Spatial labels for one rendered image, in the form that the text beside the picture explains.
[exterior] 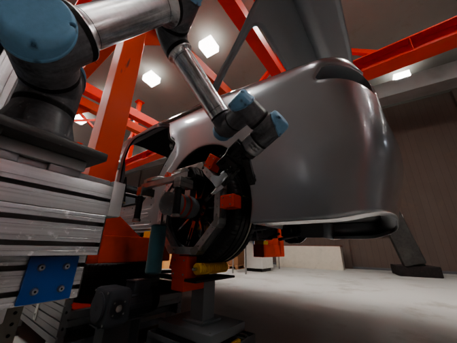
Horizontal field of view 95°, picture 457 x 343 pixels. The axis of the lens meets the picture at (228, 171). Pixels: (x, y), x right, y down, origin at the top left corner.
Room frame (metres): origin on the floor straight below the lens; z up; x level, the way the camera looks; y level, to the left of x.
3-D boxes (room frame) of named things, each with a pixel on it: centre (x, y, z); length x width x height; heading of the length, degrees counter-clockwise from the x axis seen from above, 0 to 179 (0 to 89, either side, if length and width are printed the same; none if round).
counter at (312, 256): (8.79, -3.21, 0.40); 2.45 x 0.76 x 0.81; 58
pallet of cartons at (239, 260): (8.07, -0.29, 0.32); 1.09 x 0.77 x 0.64; 148
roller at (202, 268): (1.31, 0.08, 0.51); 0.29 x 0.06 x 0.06; 143
